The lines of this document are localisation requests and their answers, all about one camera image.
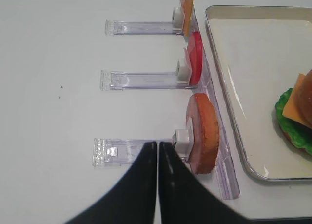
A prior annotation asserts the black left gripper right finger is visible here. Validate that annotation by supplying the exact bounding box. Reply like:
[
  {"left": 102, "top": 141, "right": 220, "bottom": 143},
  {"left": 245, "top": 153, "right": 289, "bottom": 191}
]
[{"left": 158, "top": 142, "right": 249, "bottom": 224}]

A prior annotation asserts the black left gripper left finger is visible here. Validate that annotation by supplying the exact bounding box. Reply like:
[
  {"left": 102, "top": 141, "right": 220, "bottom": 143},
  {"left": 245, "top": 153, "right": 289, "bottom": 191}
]
[{"left": 67, "top": 142, "right": 157, "bottom": 224}]

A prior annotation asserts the clear holder under tomato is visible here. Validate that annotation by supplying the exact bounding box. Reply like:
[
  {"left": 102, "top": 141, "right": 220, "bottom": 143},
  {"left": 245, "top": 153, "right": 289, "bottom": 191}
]
[{"left": 99, "top": 58, "right": 202, "bottom": 91}]

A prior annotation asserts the green lettuce leaf on burger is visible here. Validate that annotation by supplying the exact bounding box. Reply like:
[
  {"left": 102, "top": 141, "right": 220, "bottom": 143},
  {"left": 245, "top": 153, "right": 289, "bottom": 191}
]
[{"left": 275, "top": 87, "right": 312, "bottom": 156}]

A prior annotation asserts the orange cheese slice on burger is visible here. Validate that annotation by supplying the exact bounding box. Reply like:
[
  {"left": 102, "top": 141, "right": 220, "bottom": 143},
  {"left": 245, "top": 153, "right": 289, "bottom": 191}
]
[{"left": 282, "top": 73, "right": 305, "bottom": 124}]

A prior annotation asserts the upright red tomato slice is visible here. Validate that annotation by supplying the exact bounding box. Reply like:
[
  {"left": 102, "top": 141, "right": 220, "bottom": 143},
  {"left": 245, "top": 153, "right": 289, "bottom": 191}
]
[{"left": 187, "top": 31, "right": 203, "bottom": 85}]

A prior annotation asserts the clear holder under cheese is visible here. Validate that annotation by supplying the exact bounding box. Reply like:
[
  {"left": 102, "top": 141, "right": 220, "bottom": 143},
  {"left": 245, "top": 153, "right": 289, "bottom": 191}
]
[{"left": 105, "top": 7, "right": 184, "bottom": 35}]

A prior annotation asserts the upright orange cheese slice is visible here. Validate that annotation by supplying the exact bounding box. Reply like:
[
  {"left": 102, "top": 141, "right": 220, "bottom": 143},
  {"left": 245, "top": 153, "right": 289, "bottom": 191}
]
[{"left": 180, "top": 0, "right": 194, "bottom": 37}]

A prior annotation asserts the clear holder under left bun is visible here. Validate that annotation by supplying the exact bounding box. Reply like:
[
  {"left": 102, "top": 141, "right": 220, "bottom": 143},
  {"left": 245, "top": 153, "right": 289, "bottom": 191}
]
[{"left": 92, "top": 128, "right": 193, "bottom": 167}]

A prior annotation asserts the upright bun slice left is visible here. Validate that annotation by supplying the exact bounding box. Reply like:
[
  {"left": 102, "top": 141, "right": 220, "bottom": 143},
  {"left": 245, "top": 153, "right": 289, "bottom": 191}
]
[{"left": 186, "top": 93, "right": 220, "bottom": 174}]

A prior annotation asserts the bottom bun on tray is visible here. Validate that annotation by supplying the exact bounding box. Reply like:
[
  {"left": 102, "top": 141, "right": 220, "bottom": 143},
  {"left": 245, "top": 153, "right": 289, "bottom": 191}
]
[{"left": 281, "top": 129, "right": 312, "bottom": 156}]

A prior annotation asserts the white rectangular metal tray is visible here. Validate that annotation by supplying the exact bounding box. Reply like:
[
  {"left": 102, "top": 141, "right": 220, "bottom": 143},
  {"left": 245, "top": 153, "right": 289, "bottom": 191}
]
[{"left": 205, "top": 5, "right": 312, "bottom": 183}]

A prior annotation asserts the left long clear acrylic rail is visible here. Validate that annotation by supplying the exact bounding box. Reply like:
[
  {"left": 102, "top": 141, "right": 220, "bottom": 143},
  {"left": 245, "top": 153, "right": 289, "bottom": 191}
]
[{"left": 186, "top": 12, "right": 240, "bottom": 200}]

